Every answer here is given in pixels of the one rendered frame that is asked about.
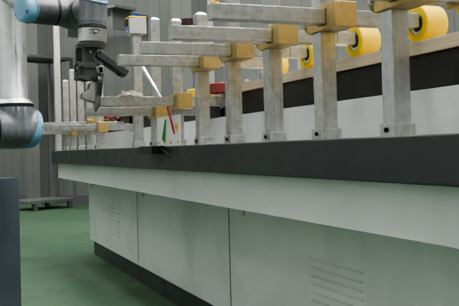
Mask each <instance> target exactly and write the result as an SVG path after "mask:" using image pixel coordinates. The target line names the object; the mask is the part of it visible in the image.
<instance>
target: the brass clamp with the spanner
mask: <svg viewBox="0 0 459 306"><path fill-rule="evenodd" d="M167 97H175V106H172V107H169V110H174V109H184V110H185V109H192V108H193V93H177V94H172V95H168V96H167Z"/></svg>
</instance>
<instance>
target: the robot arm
mask: <svg viewBox="0 0 459 306"><path fill-rule="evenodd" d="M107 4H108V1H107V0H0V150H5V149H25V148H33V147H35V146H36V145H37V144H38V143H39V141H40V140H41V137H42V133H43V126H44V123H43V118H42V114H41V113H40V112H39V111H38V110H36V109H34V103H33V102H32V101H30V99H29V97H28V79H27V40H26V23H27V24H31V23H33V24H41V25H54V26H60V27H63V28H65V29H76V28H78V43H80V44H76V45H75V65H74V81H81V82H88V81H92V82H91V83H89V84H88V85H87V90H86V91H85V92H83V93H81V94H80V99H81V100H84V101H87V102H91V103H93V104H94V112H97V110H98V108H99V107H100V101H101V96H102V84H103V77H104V66H105V67H107V68H108V69H110V70H111V71H112V72H114V73H116V75H118V76H119V77H121V78H124V77H125V76H126V75H127V74H128V73H129V70H128V69H127V68H125V67H124V66H117V62H116V61H115V60H114V59H112V58H111V57H109V56H108V55H106V54H105V53H103V52H102V51H98V52H97V50H102V49H104V44H106V43H107ZM89 51H91V52H92V53H90V52H89Z"/></svg>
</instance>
